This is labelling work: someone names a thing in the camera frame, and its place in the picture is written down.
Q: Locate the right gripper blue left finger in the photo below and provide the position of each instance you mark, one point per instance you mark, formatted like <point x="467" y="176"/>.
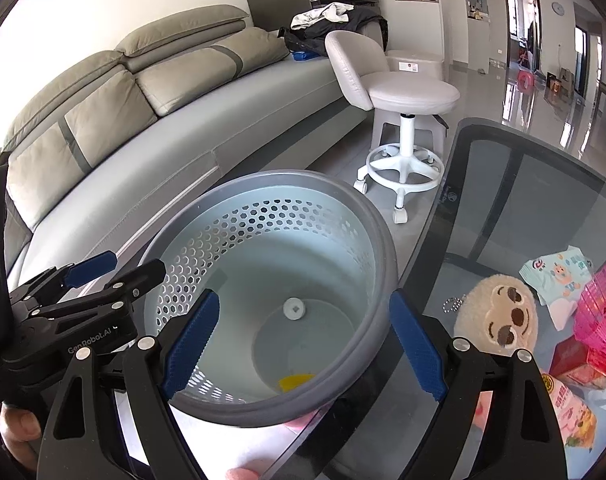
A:
<point x="83" y="438"/>

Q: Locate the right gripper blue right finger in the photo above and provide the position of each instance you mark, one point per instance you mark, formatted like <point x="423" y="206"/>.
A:
<point x="521" y="439"/>

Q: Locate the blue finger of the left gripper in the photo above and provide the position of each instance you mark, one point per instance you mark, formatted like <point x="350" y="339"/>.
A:
<point x="82" y="273"/>
<point x="127" y="288"/>

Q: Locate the pink toy piece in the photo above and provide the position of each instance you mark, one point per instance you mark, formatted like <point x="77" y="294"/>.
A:
<point x="482" y="409"/>

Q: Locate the pink snack packet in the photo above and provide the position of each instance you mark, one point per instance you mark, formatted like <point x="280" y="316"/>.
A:
<point x="577" y="423"/>

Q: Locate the red toothpaste box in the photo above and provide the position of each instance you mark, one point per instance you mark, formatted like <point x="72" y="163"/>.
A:
<point x="574" y="363"/>

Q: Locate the wet wipes packet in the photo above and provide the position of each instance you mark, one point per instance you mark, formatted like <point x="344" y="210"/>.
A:
<point x="558" y="280"/>

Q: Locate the grey perforated trash bin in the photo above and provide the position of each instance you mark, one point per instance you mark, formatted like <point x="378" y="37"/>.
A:
<point x="303" y="266"/>

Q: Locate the person's left hand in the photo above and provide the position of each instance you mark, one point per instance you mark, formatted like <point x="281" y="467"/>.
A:
<point x="19" y="429"/>

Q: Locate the sloth plush toy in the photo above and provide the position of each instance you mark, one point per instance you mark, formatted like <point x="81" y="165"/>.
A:
<point x="498" y="316"/>

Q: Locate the pink plastic basket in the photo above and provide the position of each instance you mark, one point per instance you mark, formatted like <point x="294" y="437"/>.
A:
<point x="590" y="321"/>

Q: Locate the black glass coffee table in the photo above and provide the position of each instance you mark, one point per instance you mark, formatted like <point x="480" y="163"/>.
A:
<point x="506" y="198"/>

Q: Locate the grey sofa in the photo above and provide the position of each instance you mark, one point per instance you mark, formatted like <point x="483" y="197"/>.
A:
<point x="122" y="140"/>

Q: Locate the pile of clothes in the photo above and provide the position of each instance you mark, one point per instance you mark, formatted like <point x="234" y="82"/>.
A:
<point x="308" y="30"/>

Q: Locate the white swivel stool chair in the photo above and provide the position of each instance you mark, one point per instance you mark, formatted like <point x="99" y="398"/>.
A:
<point x="408" y="132"/>

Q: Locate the white plastic step stool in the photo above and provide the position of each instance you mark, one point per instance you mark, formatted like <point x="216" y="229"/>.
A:
<point x="426" y="64"/>

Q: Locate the wall clock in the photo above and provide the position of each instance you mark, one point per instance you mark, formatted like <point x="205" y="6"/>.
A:
<point x="557" y="8"/>

